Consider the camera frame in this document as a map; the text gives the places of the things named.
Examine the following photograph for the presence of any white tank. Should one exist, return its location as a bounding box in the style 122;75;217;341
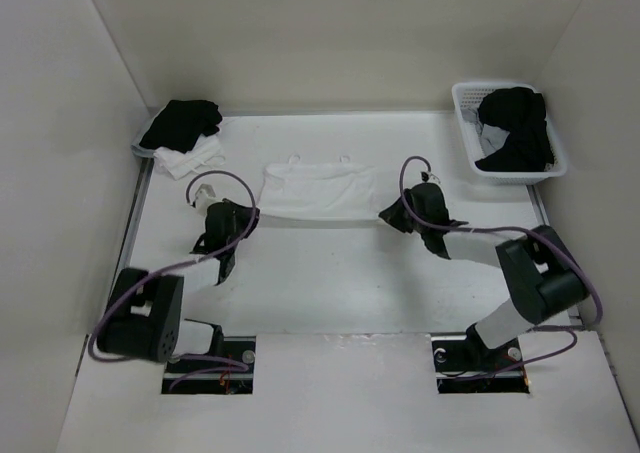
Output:
154;135;226;180
258;155;381;223

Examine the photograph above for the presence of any grey folded cloth under stack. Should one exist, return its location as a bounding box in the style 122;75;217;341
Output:
130;120;155;158

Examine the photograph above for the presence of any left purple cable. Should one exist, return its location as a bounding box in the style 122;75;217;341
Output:
87;170;261;392

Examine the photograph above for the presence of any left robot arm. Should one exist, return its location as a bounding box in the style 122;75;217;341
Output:
90;199;260;372

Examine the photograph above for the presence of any purple cable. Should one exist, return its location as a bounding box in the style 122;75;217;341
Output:
398;155;604;374
87;170;261;392

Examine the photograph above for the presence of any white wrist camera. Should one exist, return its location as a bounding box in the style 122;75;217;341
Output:
191;184;217;217
421;171;441;184

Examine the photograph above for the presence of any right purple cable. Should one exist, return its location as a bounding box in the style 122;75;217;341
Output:
398;155;604;374

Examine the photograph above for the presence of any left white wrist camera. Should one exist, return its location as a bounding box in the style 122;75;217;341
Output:
191;184;217;217

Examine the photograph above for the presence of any black tank top in basket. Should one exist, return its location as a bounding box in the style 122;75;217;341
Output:
475;87;555;173

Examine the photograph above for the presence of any folded white tank top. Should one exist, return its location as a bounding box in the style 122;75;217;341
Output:
154;135;226;180

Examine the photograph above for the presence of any grey garment in basket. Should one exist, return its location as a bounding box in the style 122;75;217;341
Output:
461;108;509;156

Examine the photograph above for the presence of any folded black tank top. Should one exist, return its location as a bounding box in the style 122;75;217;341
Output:
137;100;223;153

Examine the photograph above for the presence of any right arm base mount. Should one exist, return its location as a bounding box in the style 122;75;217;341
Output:
431;335;529;394

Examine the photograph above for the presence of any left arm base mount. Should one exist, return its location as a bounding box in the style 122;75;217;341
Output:
161;334;257;396

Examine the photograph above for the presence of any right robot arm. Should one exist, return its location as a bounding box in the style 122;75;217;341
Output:
378;182;589;369

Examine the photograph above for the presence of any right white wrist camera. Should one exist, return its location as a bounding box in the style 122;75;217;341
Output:
421;171;441;184

